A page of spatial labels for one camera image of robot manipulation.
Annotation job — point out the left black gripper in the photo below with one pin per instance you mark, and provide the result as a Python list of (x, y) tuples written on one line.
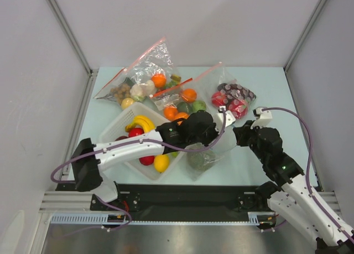
[(214, 135)]

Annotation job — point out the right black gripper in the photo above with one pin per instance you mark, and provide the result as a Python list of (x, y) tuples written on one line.
[(241, 133)]

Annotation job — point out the blue zip clear bag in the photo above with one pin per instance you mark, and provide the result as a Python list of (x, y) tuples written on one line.
[(221, 148)]

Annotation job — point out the yellow fake banana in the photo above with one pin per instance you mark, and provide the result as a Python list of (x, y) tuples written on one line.
[(142, 121)]

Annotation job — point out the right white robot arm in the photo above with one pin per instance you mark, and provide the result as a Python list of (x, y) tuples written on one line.
[(288, 193)]

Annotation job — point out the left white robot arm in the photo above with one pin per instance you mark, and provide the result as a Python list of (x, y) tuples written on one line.
[(89, 160)]

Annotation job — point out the orange fake tangerine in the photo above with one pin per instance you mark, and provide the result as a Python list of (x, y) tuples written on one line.
[(170, 112), (181, 115), (189, 95)]

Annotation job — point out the green fake cabbage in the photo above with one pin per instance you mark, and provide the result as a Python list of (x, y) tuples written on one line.
[(198, 105)]

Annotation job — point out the dark green fake avocado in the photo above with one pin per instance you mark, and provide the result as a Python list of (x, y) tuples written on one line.
[(184, 107)]

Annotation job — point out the red spotted fake strawberry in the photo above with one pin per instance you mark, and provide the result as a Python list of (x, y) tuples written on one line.
[(219, 99)]

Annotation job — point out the red zip bag with oranges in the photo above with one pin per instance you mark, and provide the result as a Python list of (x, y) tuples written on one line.
[(172, 95)]

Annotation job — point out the red zip bag with strawberries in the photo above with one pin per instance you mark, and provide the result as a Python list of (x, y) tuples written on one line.
[(217, 78)]

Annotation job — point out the yellow fake lemon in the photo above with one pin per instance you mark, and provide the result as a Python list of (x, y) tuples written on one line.
[(161, 163)]

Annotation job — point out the red fake tomato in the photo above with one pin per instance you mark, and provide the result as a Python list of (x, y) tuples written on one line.
[(146, 161)]

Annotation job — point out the orange fake orange in bag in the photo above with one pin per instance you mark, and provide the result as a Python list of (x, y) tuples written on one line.
[(159, 80)]

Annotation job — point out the white fake cauliflower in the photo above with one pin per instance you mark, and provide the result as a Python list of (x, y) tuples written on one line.
[(143, 89)]

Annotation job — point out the large crinkled red zip bag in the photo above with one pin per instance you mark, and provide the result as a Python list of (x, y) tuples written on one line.
[(156, 59)]

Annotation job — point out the dark red fake apple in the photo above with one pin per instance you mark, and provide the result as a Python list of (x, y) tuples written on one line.
[(121, 138)]

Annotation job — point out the yellow fake egg fruit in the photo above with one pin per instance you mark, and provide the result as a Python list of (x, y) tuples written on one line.
[(127, 102)]

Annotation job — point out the small bag with brown grapes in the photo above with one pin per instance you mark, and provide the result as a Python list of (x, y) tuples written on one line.
[(117, 89)]

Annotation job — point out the white plastic basket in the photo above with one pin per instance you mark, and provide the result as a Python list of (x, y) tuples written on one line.
[(117, 128)]

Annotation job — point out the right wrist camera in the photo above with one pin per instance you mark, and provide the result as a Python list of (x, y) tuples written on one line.
[(263, 117)]

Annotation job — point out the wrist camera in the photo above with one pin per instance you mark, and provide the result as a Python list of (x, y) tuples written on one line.
[(224, 118), (263, 117)]

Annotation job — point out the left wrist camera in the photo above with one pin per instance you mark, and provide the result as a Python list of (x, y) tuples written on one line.
[(224, 118)]

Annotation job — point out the white slotted cable duct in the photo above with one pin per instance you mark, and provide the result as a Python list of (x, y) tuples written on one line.
[(250, 218)]

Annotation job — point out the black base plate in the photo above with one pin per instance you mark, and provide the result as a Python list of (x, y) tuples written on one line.
[(167, 200)]

